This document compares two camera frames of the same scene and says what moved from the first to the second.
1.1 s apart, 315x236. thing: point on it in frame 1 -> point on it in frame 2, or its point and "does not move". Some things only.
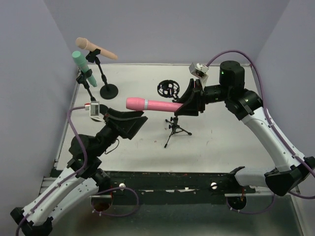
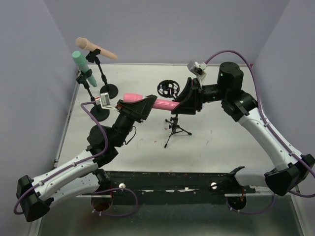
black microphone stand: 108,91 does not move
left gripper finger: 112,112 -> 120,103
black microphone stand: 81,78 does not move
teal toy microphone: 82,66 does not move
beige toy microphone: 83,44 does not move
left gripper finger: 128,128 -> 139,109
